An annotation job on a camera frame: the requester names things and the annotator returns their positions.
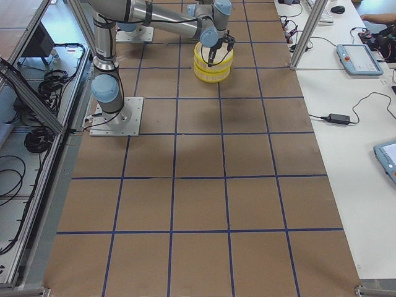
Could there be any black cable bundle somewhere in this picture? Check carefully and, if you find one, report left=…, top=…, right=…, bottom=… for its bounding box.
left=0, top=69, right=72, bottom=155

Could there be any black computer mouse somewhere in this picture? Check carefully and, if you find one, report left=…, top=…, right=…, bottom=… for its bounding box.
left=330, top=6, right=345, bottom=14

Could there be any blue teach pendant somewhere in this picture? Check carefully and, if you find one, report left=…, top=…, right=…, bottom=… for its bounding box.
left=336, top=44, right=383, bottom=77

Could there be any yellow steamer layer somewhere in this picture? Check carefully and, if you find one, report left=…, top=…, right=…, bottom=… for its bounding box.
left=194, top=42, right=233, bottom=72
left=193, top=62, right=231, bottom=84

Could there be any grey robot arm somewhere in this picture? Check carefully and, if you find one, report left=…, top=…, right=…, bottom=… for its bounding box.
left=89, top=0, right=235, bottom=125

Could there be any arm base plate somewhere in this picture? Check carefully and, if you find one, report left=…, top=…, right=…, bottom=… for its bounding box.
left=116, top=26, right=154, bottom=43
left=89, top=97, right=144, bottom=137

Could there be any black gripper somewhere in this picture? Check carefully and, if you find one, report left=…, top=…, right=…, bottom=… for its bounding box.
left=207, top=41, right=223, bottom=67

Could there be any wrist black camera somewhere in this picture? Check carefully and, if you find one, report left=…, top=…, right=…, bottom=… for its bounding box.
left=223, top=30, right=236, bottom=52

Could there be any person hand at desk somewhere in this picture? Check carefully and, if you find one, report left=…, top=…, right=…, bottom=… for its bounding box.
left=360, top=13, right=396, bottom=25

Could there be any black power brick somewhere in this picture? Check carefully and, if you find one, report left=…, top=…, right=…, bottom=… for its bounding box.
left=327, top=113, right=351, bottom=125

